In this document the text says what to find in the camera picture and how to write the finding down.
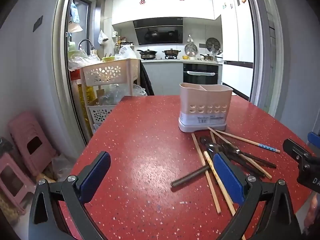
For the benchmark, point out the clear floor plastic bag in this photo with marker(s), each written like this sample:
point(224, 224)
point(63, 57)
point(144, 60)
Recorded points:
point(62, 167)

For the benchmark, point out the pink plastic utensil holder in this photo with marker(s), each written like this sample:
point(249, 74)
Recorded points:
point(200, 100)

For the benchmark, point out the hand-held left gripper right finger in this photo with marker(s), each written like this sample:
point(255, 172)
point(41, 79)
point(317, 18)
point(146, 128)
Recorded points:
point(228, 180)

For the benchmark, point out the beige plastic storage trolley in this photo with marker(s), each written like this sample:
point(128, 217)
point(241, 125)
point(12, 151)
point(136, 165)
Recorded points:
point(100, 73)

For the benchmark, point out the black built-in oven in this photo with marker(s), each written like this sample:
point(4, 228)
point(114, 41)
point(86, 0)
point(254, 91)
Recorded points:
point(200, 76)

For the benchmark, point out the round metal steamer rack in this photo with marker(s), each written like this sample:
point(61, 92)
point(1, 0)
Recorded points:
point(190, 49)

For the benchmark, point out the dark wall switch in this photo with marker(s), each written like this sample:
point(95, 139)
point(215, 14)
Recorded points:
point(38, 23)

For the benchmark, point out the white upper kitchen cabinets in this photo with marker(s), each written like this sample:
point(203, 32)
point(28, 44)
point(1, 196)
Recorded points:
point(162, 7)

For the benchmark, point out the round grey divided pan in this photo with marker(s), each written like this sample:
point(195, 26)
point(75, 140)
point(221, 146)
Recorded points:
point(213, 43)

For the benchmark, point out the small steel saucepan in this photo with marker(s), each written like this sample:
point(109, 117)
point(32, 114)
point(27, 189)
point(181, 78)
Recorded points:
point(207, 57)

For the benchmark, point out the steel cooking pot with lid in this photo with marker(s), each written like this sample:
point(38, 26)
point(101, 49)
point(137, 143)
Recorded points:
point(171, 53)

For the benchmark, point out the blue white hanging bag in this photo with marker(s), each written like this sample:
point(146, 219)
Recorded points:
point(75, 15)

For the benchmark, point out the clear plastic bag on shelf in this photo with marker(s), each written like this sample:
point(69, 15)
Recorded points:
point(115, 95)

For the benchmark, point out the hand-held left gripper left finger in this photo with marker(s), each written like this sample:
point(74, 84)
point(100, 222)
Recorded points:
point(96, 177)

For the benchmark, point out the black range hood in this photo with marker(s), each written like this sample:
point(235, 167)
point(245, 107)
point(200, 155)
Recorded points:
point(160, 31)

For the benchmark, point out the crumpled clear plastic bags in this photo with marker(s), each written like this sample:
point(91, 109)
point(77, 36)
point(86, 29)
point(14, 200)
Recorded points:
point(80, 61)

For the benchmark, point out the row of condiment bottles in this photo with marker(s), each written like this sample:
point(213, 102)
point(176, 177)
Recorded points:
point(123, 43)

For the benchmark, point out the black kitchen faucet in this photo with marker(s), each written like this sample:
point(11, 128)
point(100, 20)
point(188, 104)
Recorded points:
point(86, 41)

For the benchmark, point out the hanging white plastic bag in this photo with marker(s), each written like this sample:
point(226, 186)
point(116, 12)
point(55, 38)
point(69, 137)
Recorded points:
point(102, 37)

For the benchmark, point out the black wok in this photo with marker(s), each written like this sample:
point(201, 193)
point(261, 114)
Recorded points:
point(147, 53)

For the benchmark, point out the white refrigerator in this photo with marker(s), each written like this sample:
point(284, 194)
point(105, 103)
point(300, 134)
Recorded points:
point(240, 30)

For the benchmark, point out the dark translucent plastic spoon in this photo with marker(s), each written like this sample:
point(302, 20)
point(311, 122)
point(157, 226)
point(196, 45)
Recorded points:
point(230, 148)
point(187, 177)
point(207, 145)

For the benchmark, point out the person's right hand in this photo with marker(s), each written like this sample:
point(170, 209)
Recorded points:
point(315, 210)

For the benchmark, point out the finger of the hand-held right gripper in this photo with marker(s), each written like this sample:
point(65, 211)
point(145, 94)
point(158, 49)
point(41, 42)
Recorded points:
point(297, 153)
point(315, 138)

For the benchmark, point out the blue dotted wooden chopstick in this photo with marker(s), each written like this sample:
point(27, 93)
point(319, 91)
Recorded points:
point(250, 141)

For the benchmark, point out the hanging black cloth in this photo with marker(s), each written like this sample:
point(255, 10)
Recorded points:
point(146, 80)

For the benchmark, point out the stack of pink stools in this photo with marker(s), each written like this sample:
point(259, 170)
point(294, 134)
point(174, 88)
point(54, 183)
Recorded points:
point(27, 130)

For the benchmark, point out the green bowl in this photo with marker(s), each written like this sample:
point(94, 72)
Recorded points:
point(108, 59)

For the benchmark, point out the grey lower kitchen cabinets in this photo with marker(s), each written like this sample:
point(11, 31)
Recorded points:
point(162, 77)

